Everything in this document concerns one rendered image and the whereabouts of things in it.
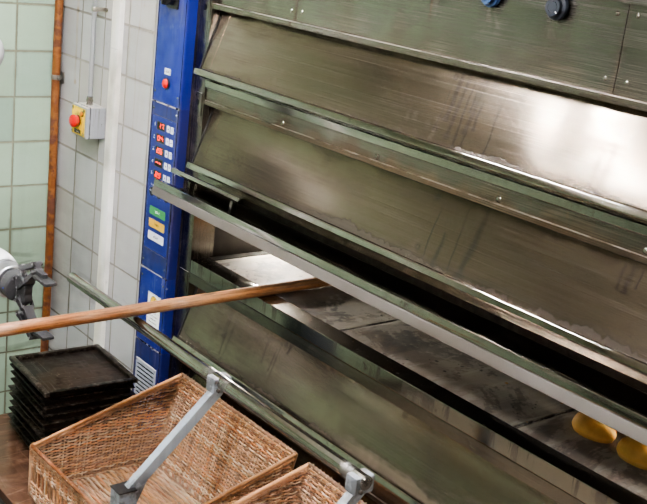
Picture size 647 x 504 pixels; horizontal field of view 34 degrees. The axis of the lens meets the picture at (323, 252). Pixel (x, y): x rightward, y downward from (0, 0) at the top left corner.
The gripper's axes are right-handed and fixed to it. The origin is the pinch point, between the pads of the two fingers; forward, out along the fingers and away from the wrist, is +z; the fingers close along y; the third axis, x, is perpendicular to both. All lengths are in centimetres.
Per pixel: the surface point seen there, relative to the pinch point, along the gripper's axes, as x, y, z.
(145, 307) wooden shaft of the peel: -20.9, -1.4, 9.5
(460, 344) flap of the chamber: -41, -22, 94
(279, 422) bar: -18, 1, 69
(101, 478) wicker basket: -26, 60, -16
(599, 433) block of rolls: -72, -3, 108
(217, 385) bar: -18, 3, 47
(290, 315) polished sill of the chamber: -56, 0, 23
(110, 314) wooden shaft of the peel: -11.4, -1.0, 9.7
